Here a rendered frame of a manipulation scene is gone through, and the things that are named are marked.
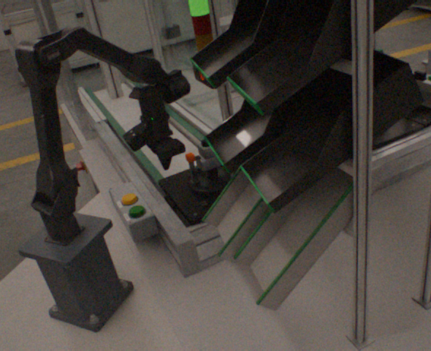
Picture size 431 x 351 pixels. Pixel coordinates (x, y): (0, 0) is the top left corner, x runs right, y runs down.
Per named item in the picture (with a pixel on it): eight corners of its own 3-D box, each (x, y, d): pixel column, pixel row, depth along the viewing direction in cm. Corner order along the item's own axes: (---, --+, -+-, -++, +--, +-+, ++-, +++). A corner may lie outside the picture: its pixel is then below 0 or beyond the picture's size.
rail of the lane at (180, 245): (184, 278, 109) (174, 242, 103) (99, 146, 181) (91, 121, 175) (205, 269, 110) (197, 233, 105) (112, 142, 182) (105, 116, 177)
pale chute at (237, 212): (235, 263, 91) (218, 256, 89) (217, 227, 103) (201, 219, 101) (322, 150, 85) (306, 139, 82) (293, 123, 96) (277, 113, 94)
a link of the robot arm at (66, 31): (37, 62, 79) (55, 4, 79) (16, 58, 84) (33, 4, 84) (155, 110, 102) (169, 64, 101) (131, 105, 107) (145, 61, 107)
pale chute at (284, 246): (275, 311, 79) (256, 304, 77) (250, 265, 90) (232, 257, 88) (380, 183, 72) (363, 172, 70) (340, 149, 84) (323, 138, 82)
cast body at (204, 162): (203, 172, 117) (199, 148, 113) (196, 165, 120) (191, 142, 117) (232, 161, 119) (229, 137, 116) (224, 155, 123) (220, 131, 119)
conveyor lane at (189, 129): (199, 257, 115) (192, 224, 110) (114, 141, 183) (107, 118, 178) (295, 214, 123) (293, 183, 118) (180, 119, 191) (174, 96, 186)
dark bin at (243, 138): (229, 175, 82) (206, 145, 78) (210, 145, 93) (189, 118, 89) (357, 78, 80) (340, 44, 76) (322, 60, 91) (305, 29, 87)
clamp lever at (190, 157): (192, 183, 118) (187, 156, 114) (189, 179, 120) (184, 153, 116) (205, 178, 119) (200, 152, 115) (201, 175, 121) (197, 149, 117)
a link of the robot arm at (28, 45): (30, 41, 78) (63, 38, 82) (12, 39, 82) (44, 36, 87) (55, 210, 89) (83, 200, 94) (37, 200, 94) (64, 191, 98)
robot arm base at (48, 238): (43, 240, 96) (33, 218, 93) (63, 222, 100) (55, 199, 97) (67, 246, 93) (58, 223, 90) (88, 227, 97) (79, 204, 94)
